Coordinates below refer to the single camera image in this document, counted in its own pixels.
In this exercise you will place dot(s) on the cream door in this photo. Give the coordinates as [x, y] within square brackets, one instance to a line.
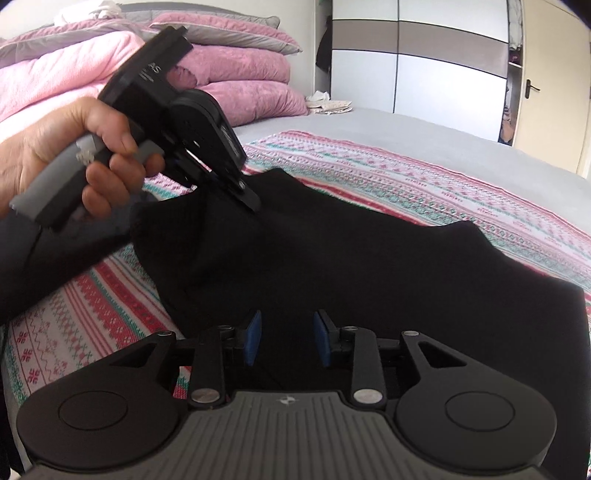
[554, 92]

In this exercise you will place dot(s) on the open closet shelf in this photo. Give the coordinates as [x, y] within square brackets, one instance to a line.
[510, 92]

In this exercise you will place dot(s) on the white cloth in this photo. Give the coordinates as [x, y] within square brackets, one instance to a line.
[92, 11]

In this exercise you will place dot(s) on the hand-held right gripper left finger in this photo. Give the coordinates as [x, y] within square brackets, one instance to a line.
[253, 337]

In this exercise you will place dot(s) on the grey and mauve quilt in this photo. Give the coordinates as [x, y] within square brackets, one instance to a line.
[69, 34]

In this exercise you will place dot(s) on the black pants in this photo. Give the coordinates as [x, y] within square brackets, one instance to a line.
[369, 267]

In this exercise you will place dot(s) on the small pale cloth pile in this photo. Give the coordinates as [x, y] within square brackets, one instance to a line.
[330, 104]

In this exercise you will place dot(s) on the white and grey wardrobe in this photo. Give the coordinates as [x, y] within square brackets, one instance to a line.
[415, 69]

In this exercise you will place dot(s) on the red green patterned blanket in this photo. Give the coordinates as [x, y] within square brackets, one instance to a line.
[392, 170]

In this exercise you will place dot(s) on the grey bed sheet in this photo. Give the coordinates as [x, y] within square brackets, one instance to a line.
[438, 134]

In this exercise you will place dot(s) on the mauve fuzzy pillow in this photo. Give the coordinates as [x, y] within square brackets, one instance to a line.
[249, 64]
[263, 101]

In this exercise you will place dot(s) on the person's left forearm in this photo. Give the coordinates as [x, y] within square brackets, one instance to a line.
[37, 267]

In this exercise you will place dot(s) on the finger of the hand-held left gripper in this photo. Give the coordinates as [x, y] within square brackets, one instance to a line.
[244, 198]

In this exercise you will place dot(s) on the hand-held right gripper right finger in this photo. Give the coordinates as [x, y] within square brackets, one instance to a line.
[321, 339]

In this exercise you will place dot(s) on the grey and pink pillow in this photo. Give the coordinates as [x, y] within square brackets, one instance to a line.
[221, 30]

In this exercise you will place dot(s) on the person's left hand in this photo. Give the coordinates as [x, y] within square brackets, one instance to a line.
[51, 138]

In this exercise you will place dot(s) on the bright pink duvet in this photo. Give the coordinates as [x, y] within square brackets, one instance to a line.
[55, 69]

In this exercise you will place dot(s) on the dark hanging garment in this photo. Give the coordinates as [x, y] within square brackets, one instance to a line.
[324, 46]

